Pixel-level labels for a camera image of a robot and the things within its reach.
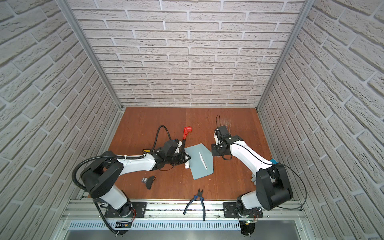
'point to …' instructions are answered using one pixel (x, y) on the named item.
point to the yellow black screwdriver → (147, 151)
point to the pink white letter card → (202, 160)
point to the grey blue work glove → (254, 177)
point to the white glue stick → (187, 165)
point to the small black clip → (148, 181)
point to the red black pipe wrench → (186, 129)
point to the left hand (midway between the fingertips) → (191, 156)
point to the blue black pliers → (201, 199)
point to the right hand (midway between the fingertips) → (216, 150)
